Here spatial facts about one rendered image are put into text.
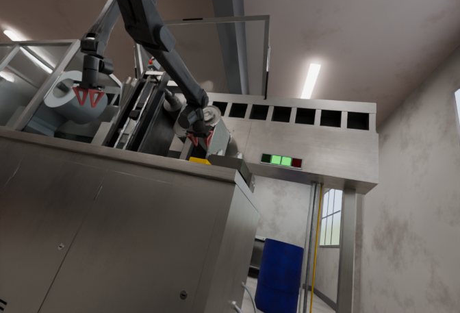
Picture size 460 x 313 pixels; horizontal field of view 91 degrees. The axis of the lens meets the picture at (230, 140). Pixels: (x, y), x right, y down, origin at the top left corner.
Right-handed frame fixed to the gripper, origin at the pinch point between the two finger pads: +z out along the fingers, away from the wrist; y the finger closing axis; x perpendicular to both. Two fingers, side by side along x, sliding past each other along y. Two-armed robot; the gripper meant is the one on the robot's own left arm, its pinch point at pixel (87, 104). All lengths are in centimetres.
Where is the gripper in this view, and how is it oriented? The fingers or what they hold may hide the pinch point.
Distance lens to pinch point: 114.4
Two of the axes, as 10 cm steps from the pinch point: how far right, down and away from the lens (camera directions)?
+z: -1.6, 9.8, 1.1
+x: -2.2, 0.7, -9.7
